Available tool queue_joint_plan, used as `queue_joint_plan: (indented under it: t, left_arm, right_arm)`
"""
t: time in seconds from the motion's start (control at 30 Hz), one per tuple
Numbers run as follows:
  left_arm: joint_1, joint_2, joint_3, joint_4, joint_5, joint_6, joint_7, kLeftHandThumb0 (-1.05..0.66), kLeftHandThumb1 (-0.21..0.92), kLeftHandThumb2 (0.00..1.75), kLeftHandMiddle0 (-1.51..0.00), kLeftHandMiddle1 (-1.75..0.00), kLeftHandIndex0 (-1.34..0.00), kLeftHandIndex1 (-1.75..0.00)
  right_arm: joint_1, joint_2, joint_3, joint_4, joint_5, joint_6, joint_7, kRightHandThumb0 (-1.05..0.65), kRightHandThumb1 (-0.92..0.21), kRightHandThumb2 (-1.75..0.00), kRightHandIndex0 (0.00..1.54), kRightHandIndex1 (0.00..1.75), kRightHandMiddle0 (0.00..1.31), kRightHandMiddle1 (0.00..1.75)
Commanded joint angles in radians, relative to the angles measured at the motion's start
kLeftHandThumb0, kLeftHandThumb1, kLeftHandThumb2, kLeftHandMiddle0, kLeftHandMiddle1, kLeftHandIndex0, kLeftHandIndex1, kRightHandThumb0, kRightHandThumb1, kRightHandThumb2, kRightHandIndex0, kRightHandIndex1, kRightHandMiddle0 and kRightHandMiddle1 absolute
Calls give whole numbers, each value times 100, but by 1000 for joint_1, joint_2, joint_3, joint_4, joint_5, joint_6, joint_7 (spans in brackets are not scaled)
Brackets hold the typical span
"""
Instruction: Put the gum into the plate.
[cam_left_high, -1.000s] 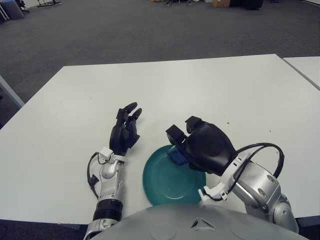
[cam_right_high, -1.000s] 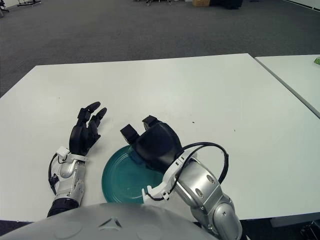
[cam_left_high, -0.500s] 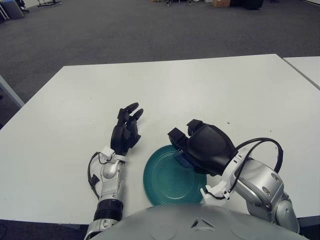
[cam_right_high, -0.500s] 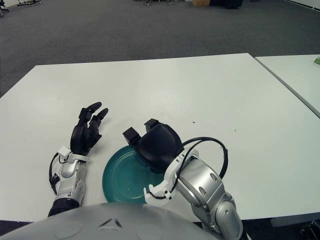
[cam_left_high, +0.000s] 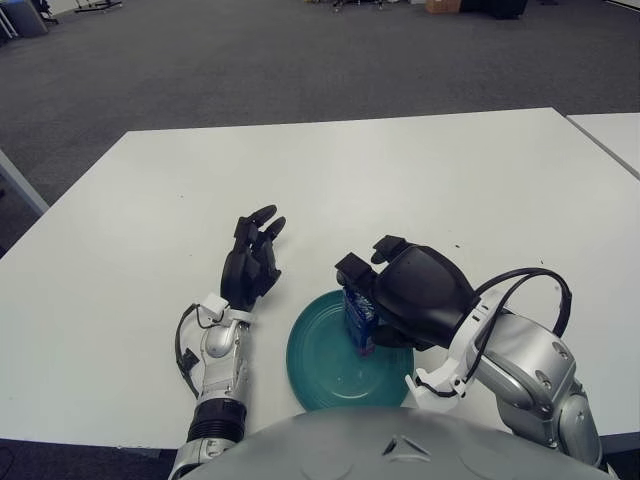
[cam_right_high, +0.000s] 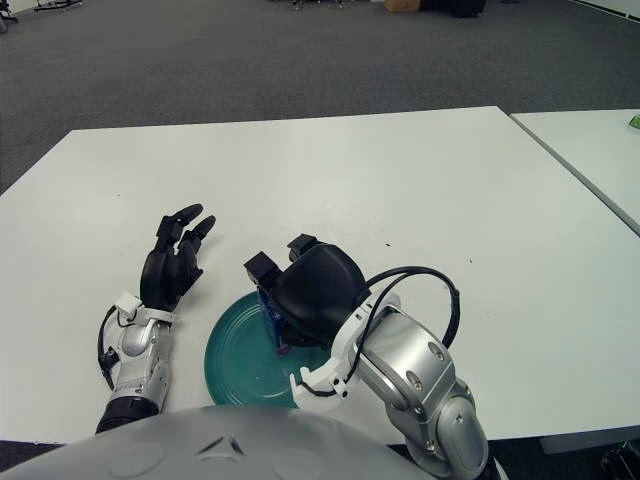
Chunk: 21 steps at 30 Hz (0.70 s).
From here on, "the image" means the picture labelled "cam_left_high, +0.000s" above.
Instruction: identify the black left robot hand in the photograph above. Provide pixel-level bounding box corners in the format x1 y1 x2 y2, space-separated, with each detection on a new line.
219 203 287 310

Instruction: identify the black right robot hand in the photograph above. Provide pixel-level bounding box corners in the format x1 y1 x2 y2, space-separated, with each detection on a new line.
333 235 481 351

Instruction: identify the blue purple gum pack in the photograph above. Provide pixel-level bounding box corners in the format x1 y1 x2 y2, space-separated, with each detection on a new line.
342 284 380 357

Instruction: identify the round green plate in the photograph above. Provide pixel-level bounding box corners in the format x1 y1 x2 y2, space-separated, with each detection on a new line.
286 289 416 412

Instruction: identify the grey robot torso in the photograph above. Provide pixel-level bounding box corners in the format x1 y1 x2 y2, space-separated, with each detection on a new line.
182 405 616 480

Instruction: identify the grey edged side table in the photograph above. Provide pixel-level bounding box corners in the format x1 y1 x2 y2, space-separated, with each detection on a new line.
0 148 50 214

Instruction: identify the white neighbouring table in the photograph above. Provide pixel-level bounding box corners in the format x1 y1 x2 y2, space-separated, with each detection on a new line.
565 112 640 180

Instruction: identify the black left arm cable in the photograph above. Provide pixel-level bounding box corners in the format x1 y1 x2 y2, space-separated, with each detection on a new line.
174 303 201 399

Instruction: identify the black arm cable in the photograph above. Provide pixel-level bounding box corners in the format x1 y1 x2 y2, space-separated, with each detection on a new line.
174 303 201 399
467 268 574 389

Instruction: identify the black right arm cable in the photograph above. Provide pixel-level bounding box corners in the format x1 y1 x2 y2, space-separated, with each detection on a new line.
467 268 574 389

